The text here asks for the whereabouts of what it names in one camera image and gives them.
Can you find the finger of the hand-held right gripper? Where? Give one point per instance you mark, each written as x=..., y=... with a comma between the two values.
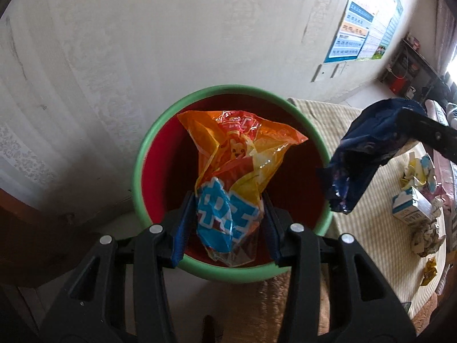
x=432, y=132

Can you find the pink snack bag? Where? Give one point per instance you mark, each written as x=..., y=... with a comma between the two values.
x=440, y=196

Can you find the red plastic container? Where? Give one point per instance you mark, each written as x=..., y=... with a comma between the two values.
x=399, y=84

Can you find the dark blue snack bag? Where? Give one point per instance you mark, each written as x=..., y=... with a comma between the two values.
x=360, y=150

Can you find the green and red waste bin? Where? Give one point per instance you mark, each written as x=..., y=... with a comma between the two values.
x=303, y=185

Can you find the pale curtain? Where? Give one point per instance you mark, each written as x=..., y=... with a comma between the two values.
x=444, y=32

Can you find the crumpled white paper wrapper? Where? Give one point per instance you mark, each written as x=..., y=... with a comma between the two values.
x=426, y=237

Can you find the green bordered wall poster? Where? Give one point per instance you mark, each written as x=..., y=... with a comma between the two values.
x=387, y=25

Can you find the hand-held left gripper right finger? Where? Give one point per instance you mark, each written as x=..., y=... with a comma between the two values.
x=271, y=235

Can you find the white wall socket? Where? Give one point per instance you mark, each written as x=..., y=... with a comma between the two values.
x=338, y=70
x=319, y=73

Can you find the white and blue milk carton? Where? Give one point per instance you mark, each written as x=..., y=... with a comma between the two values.
x=410, y=207

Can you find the blue bordered wall poster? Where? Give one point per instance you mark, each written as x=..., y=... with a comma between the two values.
x=348, y=35

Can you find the small yellow wrapper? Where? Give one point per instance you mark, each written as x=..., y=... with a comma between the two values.
x=429, y=271

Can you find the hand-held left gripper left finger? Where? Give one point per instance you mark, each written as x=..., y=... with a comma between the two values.
x=182, y=232

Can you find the crumpled silver yellow wrapper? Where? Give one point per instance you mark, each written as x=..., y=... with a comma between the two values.
x=419, y=171

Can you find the dark metal rack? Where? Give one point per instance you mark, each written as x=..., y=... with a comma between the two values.
x=414, y=64

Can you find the yellow checked tablecloth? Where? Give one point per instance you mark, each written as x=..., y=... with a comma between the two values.
x=378, y=228

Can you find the orange snack bag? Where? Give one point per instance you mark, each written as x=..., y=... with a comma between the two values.
x=232, y=150

